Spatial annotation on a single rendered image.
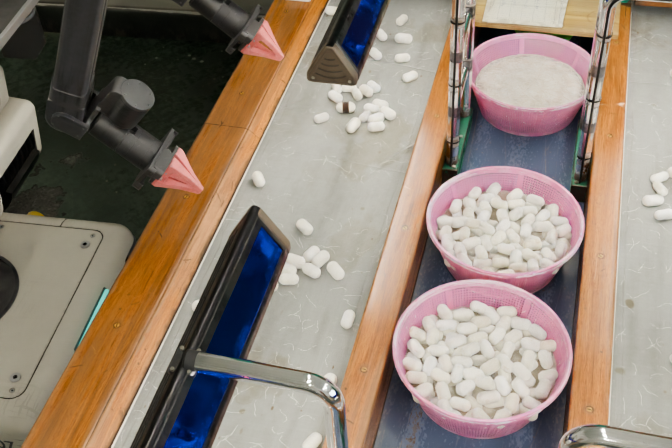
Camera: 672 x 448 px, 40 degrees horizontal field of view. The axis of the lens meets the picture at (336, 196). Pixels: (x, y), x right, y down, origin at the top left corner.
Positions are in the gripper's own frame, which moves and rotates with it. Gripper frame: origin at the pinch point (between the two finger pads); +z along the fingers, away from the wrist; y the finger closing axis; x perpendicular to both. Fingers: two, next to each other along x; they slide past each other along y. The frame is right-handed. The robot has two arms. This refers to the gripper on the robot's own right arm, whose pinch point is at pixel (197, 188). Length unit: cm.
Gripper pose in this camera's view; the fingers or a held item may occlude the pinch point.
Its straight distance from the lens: 157.7
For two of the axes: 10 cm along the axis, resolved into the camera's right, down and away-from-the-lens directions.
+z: 7.7, 5.7, 2.8
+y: 2.5, -6.8, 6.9
